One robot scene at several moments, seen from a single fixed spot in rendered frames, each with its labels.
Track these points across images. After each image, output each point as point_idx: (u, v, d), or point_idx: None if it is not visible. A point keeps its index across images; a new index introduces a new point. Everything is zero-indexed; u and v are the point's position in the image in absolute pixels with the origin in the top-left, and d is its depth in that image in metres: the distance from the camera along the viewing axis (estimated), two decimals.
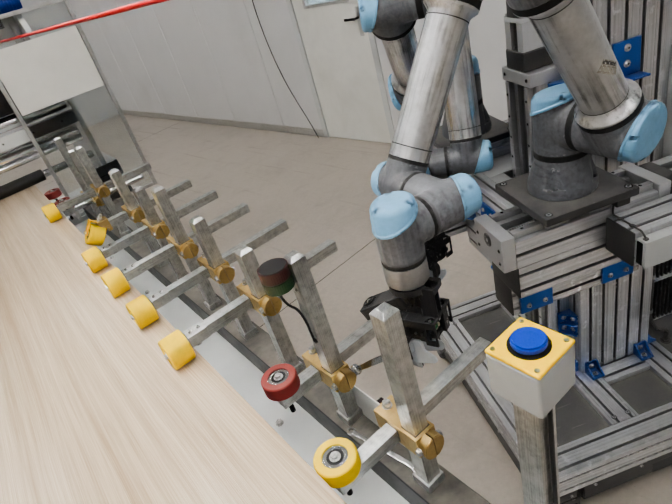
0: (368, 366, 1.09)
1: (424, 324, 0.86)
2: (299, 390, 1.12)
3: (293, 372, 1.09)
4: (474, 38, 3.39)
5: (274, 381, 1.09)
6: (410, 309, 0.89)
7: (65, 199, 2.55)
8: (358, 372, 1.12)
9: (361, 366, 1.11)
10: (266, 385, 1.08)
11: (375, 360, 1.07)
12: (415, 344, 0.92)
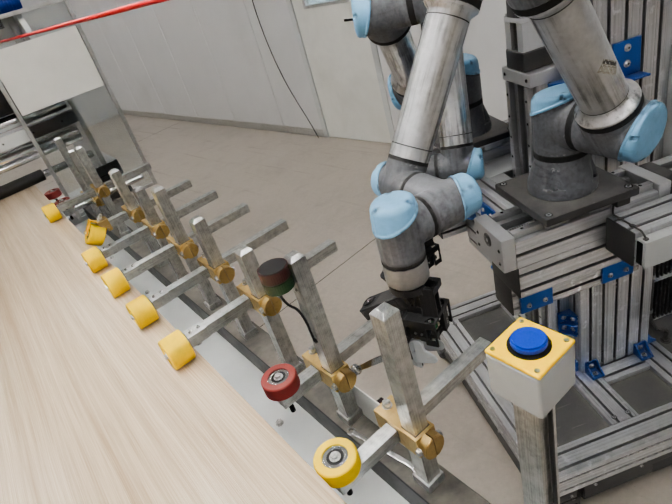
0: (368, 366, 1.09)
1: (424, 324, 0.86)
2: (299, 390, 1.12)
3: (293, 372, 1.09)
4: (474, 38, 3.39)
5: (274, 381, 1.09)
6: (410, 309, 0.88)
7: (65, 199, 2.55)
8: (358, 372, 1.12)
9: (361, 366, 1.11)
10: (266, 385, 1.08)
11: (375, 360, 1.07)
12: (415, 344, 0.92)
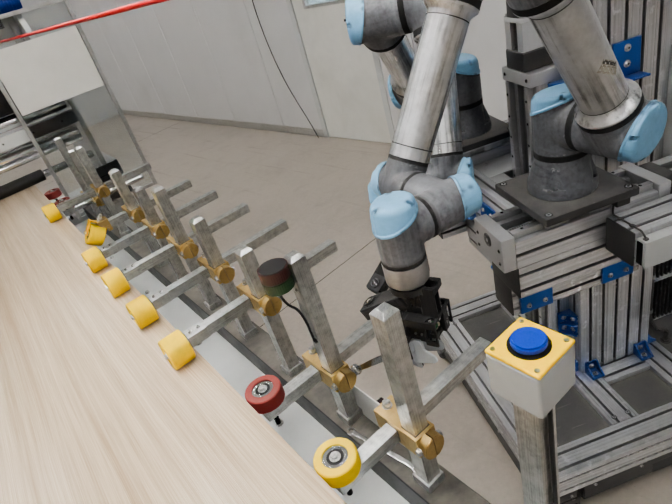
0: (368, 366, 1.09)
1: (424, 324, 0.86)
2: (284, 402, 1.10)
3: (277, 384, 1.07)
4: (474, 38, 3.39)
5: (258, 393, 1.07)
6: (410, 309, 0.89)
7: (65, 199, 2.55)
8: (358, 372, 1.12)
9: (361, 366, 1.11)
10: (250, 397, 1.06)
11: (375, 360, 1.07)
12: (415, 344, 0.92)
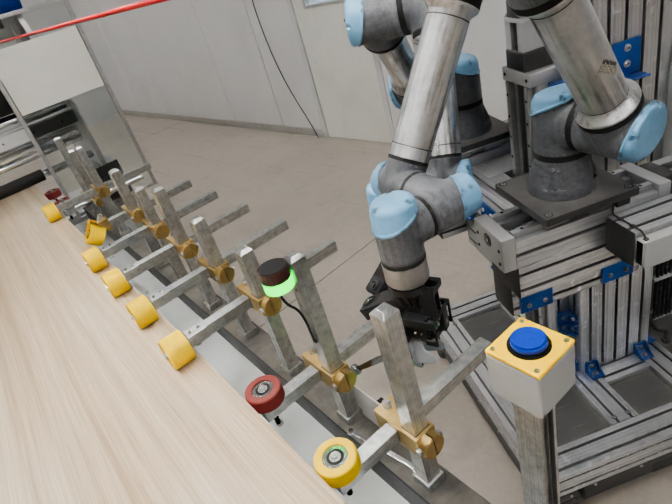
0: (368, 366, 1.09)
1: (424, 324, 0.86)
2: (283, 403, 1.10)
3: (277, 384, 1.07)
4: (474, 38, 3.39)
5: (258, 393, 1.07)
6: (410, 309, 0.89)
7: (65, 199, 2.55)
8: (358, 372, 1.12)
9: (361, 366, 1.11)
10: (250, 397, 1.06)
11: (375, 360, 1.07)
12: (415, 344, 0.92)
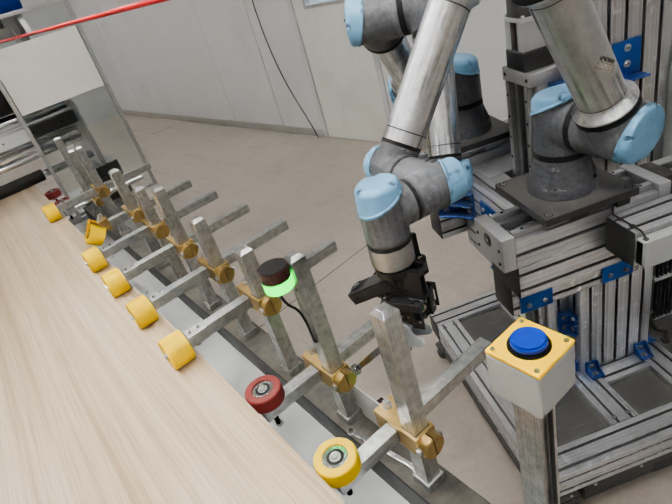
0: (366, 363, 1.10)
1: (410, 306, 0.86)
2: (283, 403, 1.10)
3: (277, 384, 1.07)
4: (474, 38, 3.39)
5: (258, 393, 1.07)
6: (396, 292, 0.89)
7: (65, 199, 2.55)
8: (358, 371, 1.12)
9: (360, 364, 1.11)
10: (250, 397, 1.06)
11: (371, 355, 1.07)
12: None
